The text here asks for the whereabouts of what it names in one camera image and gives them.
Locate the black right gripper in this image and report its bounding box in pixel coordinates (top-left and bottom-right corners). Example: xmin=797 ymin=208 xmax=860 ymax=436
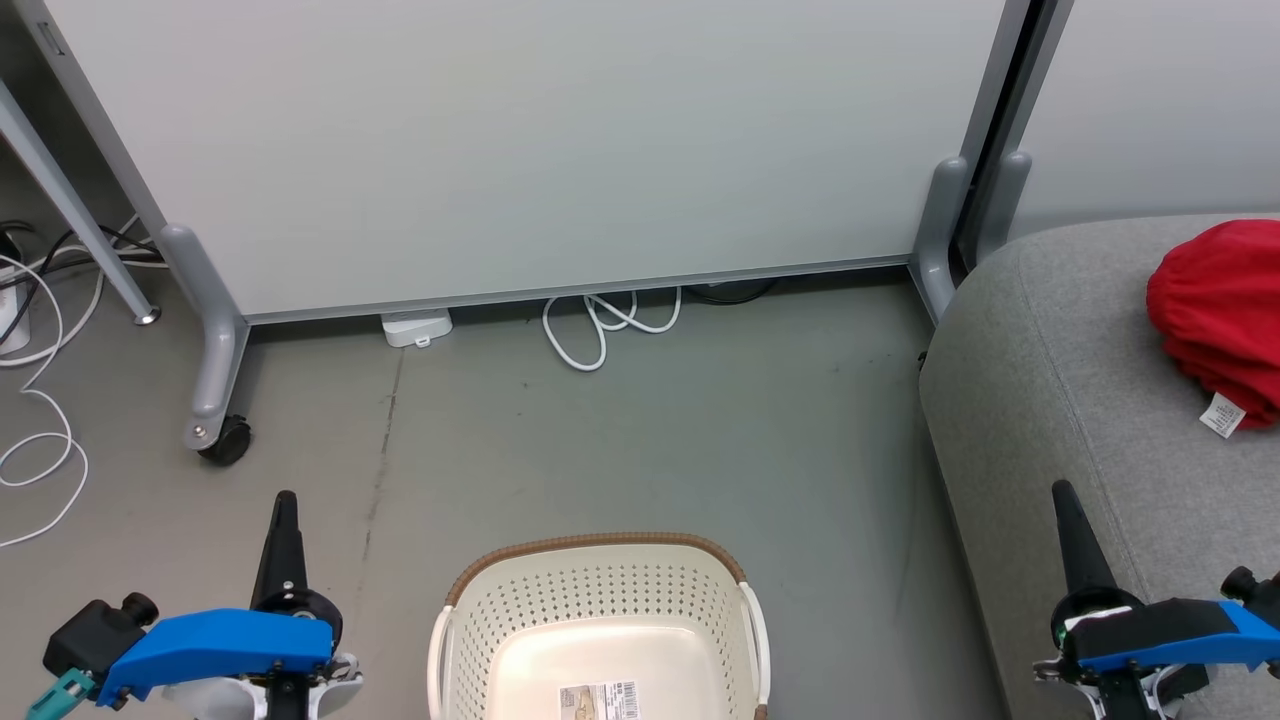
xmin=1033 ymin=479 xmax=1213 ymax=720

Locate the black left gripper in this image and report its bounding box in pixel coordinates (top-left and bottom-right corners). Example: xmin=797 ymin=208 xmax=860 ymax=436
xmin=165 ymin=489 xmax=363 ymax=720

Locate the red basketball jersey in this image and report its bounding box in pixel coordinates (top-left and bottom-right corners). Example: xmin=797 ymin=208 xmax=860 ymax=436
xmin=1146 ymin=220 xmax=1280 ymax=439

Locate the cream perforated laundry basket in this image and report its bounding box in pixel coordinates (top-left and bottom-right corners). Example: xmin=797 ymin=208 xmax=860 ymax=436
xmin=428 ymin=532 xmax=771 ymax=720

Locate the barcode sticker in basket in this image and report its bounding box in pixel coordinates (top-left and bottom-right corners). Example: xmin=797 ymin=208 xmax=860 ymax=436
xmin=558 ymin=680 xmax=641 ymax=720

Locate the black caster wheel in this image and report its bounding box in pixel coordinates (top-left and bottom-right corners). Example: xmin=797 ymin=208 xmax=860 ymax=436
xmin=198 ymin=415 xmax=253 ymax=467

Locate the grey fabric sofa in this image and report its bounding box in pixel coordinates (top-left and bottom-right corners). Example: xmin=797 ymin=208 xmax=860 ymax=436
xmin=918 ymin=212 xmax=1280 ymax=720

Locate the grey partition foot with caster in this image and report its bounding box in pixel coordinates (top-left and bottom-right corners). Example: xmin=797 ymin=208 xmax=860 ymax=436
xmin=158 ymin=222 xmax=251 ymax=453

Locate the white power adapter box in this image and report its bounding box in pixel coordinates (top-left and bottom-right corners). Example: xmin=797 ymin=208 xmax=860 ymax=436
xmin=380 ymin=310 xmax=454 ymax=349

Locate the white power strip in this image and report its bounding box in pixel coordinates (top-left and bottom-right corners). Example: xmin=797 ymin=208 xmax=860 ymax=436
xmin=0 ymin=290 xmax=33 ymax=356

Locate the grey metal table leg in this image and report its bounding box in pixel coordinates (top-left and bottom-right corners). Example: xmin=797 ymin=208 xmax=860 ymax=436
xmin=0 ymin=75 xmax=161 ymax=328

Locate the narrow white partition panel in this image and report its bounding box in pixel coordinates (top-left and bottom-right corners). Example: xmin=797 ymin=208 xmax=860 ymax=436
xmin=1000 ymin=0 xmax=1280 ymax=241

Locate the large white partition panel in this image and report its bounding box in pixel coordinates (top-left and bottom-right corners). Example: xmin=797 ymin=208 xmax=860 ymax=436
xmin=10 ymin=0 xmax=1031 ymax=326

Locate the long looping white cable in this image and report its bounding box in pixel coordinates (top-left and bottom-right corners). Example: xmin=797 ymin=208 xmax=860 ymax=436
xmin=0 ymin=255 xmax=91 ymax=549

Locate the teal left cable connector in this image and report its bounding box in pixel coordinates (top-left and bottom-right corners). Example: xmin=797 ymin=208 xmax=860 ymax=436
xmin=25 ymin=668 xmax=98 ymax=720

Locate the coiled white cable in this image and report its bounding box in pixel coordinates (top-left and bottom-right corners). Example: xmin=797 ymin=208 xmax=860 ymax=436
xmin=542 ymin=287 xmax=683 ymax=373

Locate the bundle of black cables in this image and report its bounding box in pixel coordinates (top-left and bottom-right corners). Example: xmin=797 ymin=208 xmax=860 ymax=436
xmin=0 ymin=222 xmax=166 ymax=321

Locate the black cable under partition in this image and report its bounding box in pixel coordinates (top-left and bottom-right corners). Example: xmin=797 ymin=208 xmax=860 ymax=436
xmin=690 ymin=280 xmax=779 ymax=305

